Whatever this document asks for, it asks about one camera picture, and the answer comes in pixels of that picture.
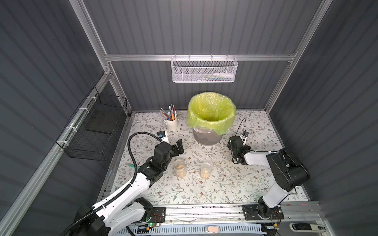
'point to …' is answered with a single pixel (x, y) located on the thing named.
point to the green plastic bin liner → (211, 110)
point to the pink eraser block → (213, 229)
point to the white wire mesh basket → (204, 69)
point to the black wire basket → (91, 132)
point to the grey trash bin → (206, 136)
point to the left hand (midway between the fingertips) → (176, 142)
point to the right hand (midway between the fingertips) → (239, 142)
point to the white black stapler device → (307, 227)
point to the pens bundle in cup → (172, 115)
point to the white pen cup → (172, 125)
